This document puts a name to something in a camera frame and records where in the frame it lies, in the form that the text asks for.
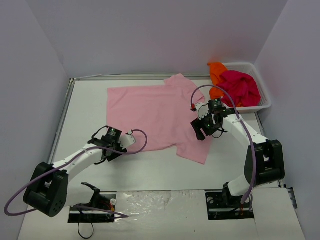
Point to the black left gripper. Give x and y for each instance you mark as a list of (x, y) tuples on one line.
[(113, 153)]

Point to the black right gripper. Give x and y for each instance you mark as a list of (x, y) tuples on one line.
[(198, 128)]

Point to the pink t shirt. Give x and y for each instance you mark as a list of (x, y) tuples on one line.
[(163, 112)]

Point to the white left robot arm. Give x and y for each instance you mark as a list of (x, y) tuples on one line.
[(48, 190)]

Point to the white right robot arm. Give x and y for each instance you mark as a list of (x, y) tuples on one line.
[(264, 163)]

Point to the magenta t shirt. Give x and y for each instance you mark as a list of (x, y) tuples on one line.
[(252, 97)]

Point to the orange t shirt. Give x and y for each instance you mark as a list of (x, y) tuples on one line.
[(216, 77)]

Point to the white plastic basket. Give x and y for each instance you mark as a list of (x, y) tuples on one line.
[(250, 69)]

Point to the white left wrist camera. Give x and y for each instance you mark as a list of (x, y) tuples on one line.
[(126, 140)]

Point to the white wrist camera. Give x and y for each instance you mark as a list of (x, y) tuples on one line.
[(201, 109), (126, 140)]

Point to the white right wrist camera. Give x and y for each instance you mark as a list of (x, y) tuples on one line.
[(201, 109)]

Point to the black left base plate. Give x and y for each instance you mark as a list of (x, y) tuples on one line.
[(79, 215)]

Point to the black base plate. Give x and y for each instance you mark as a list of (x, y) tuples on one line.
[(79, 215), (219, 210)]

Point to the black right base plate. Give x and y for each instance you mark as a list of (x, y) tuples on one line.
[(219, 210)]

